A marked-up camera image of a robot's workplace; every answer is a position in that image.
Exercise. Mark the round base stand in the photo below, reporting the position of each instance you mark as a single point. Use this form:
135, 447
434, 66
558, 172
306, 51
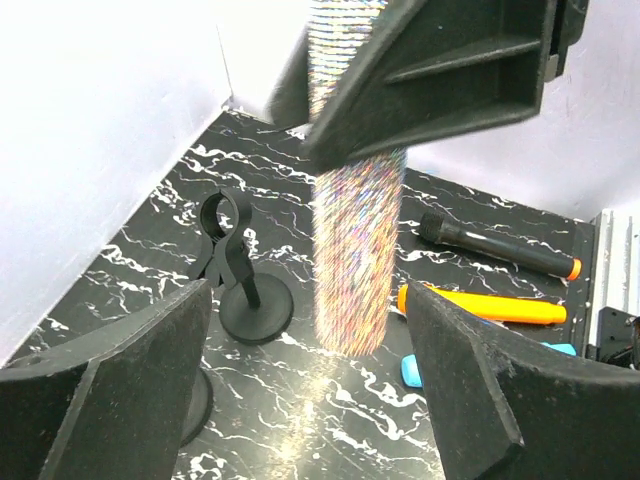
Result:
200, 408
255, 308

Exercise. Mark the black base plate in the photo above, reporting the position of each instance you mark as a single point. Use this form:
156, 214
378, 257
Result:
617, 339

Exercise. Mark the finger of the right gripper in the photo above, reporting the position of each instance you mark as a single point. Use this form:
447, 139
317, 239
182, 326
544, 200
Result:
289, 103
433, 70

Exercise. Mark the aluminium frame rail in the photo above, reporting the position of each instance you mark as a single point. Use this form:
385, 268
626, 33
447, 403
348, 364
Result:
614, 280

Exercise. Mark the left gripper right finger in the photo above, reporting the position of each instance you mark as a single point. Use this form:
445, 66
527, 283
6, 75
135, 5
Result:
503, 406

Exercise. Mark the glitter silver microphone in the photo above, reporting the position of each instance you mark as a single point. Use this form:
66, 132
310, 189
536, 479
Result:
356, 207

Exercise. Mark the cyan toy microphone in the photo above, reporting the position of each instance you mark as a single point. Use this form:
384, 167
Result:
411, 376

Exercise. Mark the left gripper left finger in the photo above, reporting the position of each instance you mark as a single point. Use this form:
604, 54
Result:
110, 404

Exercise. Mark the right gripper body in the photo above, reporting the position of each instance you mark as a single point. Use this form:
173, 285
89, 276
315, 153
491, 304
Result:
569, 21

